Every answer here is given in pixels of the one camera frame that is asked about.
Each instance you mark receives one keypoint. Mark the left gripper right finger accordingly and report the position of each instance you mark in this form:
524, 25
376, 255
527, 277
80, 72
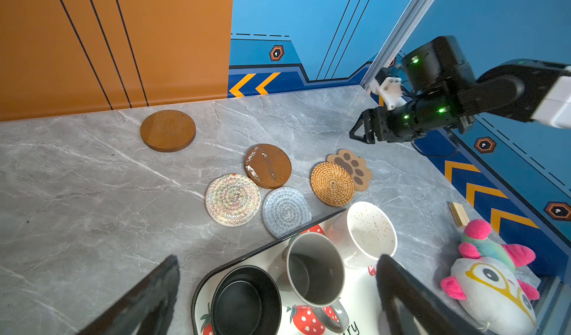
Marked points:
411, 306

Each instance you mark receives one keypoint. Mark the strawberry print serving tray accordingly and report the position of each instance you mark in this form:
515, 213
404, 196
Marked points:
360, 297

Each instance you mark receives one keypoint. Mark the white speckled mug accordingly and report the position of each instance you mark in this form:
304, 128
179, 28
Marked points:
362, 234

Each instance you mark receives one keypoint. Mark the paw shaped wooden coaster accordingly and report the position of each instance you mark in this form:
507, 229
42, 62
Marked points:
355, 166

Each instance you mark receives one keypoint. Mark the grey blue woven coaster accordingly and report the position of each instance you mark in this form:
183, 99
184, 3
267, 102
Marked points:
284, 210

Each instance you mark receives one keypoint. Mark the woven rattan coaster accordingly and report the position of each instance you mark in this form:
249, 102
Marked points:
332, 184

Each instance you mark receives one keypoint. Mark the right aluminium corner post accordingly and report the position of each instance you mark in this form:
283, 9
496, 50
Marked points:
401, 32

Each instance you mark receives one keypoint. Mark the white unicorn plush toy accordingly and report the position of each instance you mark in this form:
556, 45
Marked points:
483, 281

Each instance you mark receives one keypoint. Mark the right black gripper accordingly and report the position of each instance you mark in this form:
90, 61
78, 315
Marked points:
409, 122

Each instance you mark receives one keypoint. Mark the grey metal mug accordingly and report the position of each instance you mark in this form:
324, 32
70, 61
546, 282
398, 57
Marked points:
310, 272

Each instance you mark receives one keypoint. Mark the dark brown scratched coaster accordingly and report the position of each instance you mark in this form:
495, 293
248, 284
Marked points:
267, 166

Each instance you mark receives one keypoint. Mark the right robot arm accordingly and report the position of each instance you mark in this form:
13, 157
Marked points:
446, 94

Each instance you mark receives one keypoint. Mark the plain brown wooden coaster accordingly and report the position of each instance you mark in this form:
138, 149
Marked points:
168, 131

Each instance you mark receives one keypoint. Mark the small wooden block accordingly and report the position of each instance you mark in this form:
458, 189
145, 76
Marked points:
459, 214

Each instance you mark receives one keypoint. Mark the black mug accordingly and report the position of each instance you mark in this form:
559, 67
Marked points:
247, 301

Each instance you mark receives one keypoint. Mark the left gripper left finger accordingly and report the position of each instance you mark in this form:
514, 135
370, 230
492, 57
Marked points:
147, 308

